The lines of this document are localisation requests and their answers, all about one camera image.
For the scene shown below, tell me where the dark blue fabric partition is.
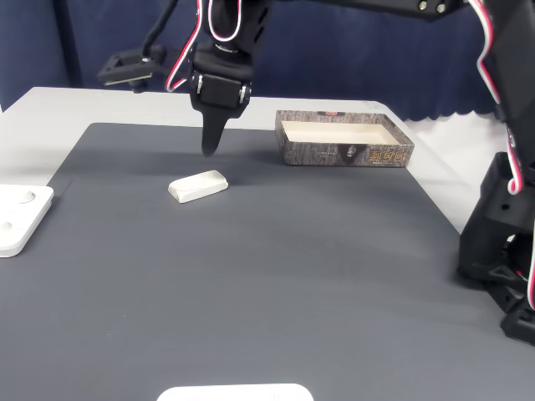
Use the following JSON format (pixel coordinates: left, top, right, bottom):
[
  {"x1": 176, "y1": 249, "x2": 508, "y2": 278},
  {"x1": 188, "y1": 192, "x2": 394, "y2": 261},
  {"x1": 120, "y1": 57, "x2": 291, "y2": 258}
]
[{"x1": 0, "y1": 0, "x2": 535, "y2": 122}]

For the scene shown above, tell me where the red white black servo cable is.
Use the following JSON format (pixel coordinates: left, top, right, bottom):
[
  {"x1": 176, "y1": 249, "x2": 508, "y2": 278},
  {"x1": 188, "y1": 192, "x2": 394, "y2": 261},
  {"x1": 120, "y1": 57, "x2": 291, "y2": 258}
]
[
  {"x1": 466, "y1": 0, "x2": 535, "y2": 312},
  {"x1": 165, "y1": 0, "x2": 243, "y2": 94}
]

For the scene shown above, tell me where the bark patterned cardboard box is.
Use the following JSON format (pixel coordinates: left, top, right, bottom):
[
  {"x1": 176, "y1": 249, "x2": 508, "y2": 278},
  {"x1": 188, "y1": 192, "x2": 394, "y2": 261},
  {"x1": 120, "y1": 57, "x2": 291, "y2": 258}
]
[{"x1": 274, "y1": 109, "x2": 415, "y2": 168}]

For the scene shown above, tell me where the white plastic tray with dimples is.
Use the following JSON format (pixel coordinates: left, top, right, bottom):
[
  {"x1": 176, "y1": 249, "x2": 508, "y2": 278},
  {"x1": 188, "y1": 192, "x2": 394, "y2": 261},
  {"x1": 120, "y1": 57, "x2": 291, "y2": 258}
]
[{"x1": 0, "y1": 183, "x2": 55, "y2": 259}]

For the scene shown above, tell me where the grey table mat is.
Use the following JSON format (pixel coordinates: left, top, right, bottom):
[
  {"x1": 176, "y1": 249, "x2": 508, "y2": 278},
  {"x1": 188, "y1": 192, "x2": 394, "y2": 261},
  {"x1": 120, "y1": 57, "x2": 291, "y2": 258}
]
[{"x1": 0, "y1": 122, "x2": 473, "y2": 401}]

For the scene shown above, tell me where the black camera cable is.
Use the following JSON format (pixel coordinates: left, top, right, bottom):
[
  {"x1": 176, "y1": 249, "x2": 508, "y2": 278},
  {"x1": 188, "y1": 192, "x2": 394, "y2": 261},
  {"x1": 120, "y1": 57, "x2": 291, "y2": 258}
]
[{"x1": 141, "y1": 0, "x2": 179, "y2": 58}]

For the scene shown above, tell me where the white block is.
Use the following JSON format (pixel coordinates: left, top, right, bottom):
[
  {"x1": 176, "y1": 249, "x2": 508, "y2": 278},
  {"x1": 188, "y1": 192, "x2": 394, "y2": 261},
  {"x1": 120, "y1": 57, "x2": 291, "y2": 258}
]
[{"x1": 167, "y1": 169, "x2": 229, "y2": 205}]

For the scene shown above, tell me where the black gripper camera with mount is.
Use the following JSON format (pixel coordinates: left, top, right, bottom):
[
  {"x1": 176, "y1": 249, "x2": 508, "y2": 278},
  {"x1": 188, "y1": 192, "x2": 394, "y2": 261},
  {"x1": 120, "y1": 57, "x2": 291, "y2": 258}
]
[{"x1": 96, "y1": 48, "x2": 168, "y2": 94}]

